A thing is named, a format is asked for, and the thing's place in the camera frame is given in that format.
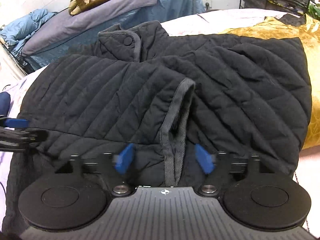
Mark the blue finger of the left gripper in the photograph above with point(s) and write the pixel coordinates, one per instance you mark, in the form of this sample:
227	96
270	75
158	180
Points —
15	123

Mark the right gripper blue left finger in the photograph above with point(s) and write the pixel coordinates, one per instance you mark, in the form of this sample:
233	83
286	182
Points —
124	159

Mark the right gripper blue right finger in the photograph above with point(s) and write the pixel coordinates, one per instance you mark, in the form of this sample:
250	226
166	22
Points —
205	159

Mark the black quilted jacket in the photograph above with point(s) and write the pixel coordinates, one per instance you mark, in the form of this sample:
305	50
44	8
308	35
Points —
164	94

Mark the light blue crumpled garment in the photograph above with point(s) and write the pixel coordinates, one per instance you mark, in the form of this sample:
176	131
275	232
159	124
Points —
17	33

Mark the golden yellow velvet garment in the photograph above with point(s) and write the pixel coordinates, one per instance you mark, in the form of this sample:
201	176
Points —
300	37

